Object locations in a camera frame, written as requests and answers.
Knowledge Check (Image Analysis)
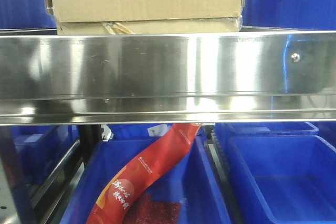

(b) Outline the red snack packet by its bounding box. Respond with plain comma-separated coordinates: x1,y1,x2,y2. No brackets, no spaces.
86,123,201,223

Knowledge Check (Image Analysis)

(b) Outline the blue plastic bin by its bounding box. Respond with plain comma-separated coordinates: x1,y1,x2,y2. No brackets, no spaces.
10,125,79,184
228,135,335,223
60,136,231,223

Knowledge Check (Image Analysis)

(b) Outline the blue plastic bin centre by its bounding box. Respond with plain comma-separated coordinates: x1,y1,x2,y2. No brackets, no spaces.
60,136,231,223

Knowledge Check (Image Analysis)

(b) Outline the blue plastic bin left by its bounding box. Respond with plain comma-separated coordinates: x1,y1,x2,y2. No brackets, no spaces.
10,125,79,184

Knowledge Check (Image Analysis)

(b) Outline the stainless steel shelf rail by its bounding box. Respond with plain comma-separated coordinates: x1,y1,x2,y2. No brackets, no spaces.
1,31,335,125

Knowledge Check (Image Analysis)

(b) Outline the large brown cardboard box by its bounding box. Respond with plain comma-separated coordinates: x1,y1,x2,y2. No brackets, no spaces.
47,0,245,35

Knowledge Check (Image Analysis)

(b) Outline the crumpled clear packing tape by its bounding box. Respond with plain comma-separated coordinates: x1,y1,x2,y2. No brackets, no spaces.
101,22,135,35

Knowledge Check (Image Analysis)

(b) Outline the blue bin rear right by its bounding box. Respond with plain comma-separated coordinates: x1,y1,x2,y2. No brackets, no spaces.
214,122,319,149

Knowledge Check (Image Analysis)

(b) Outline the blue plastic bin right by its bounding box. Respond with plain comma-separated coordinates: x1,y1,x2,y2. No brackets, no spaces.
228,135,335,223

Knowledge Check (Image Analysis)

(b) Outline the silver screw on rail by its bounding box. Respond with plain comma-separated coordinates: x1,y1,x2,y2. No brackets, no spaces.
290,53,301,63

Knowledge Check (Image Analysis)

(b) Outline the blue bin upper left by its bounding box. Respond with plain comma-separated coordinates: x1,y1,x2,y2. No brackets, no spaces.
1,0,56,29

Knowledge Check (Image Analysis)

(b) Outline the blue bin upper right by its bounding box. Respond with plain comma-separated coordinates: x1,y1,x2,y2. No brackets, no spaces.
242,0,335,30

